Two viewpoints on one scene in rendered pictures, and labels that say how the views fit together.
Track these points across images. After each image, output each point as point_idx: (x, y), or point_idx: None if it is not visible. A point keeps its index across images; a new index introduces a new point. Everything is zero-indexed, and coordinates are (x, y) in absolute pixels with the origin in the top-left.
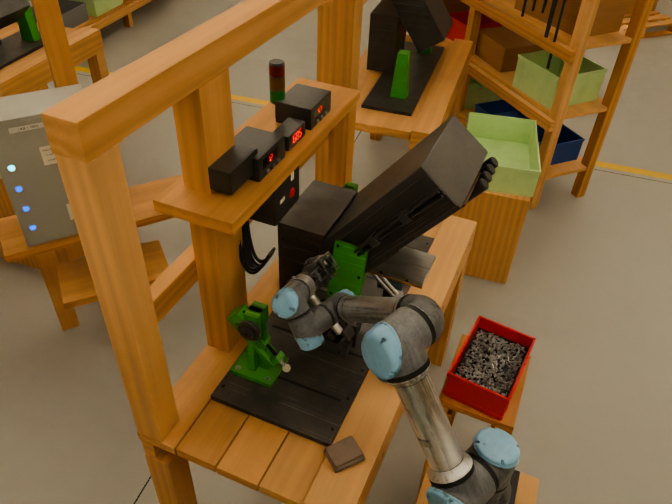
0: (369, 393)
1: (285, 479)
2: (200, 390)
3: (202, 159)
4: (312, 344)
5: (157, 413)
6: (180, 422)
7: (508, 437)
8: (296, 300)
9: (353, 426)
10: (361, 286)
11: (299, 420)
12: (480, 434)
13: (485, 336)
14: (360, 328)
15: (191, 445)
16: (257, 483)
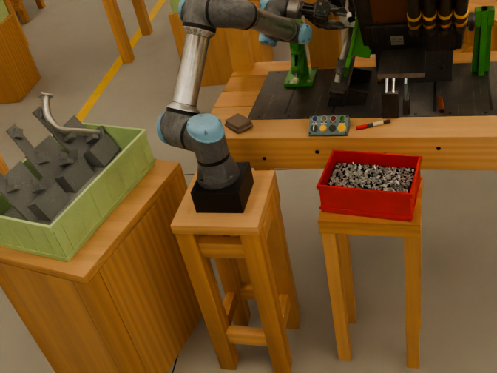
0: (297, 123)
1: (220, 114)
2: (275, 69)
3: None
4: (259, 38)
5: (229, 46)
6: (248, 72)
7: (211, 126)
8: (265, 1)
9: (264, 123)
10: (349, 50)
11: (261, 103)
12: (209, 113)
13: (402, 171)
14: (364, 104)
15: (234, 80)
16: (214, 106)
